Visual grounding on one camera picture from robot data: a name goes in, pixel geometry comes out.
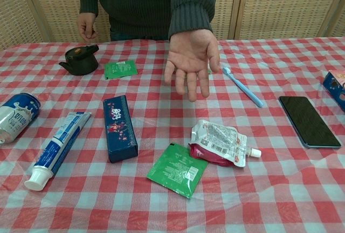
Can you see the person's left hand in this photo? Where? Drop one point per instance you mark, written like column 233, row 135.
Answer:
column 191, row 55

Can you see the person's left forearm grey sleeve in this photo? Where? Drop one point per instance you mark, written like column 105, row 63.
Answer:
column 191, row 3

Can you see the light blue toothbrush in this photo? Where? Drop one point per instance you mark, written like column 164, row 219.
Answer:
column 244, row 87

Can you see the small green sachet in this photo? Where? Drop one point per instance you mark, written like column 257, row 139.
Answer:
column 120, row 69

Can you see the woven wicker folding screen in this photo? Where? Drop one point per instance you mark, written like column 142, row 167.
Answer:
column 280, row 3

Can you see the blue and white toothpaste tube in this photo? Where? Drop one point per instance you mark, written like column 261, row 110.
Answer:
column 58, row 148

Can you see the person's torso dark sweater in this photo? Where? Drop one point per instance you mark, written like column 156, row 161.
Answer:
column 134, row 3

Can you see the red and white spout pouch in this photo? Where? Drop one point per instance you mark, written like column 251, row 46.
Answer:
column 218, row 142

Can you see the large green sachet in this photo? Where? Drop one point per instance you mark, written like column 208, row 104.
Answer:
column 178, row 172

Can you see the dark blue toothpaste box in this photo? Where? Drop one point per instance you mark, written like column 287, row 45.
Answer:
column 120, row 129

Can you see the blue and white milk can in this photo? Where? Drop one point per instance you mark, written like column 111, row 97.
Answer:
column 17, row 118

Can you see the red white checkered tablecloth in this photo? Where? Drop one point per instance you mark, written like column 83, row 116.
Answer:
column 172, row 203

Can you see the blue and pink carton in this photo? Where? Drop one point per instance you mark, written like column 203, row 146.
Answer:
column 335, row 84

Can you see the black smartphone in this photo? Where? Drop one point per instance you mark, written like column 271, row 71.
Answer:
column 310, row 121

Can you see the person's right hand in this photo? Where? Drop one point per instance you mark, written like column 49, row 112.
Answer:
column 86, row 26

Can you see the black cast iron teapot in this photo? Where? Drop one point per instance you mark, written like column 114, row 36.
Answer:
column 81, row 61

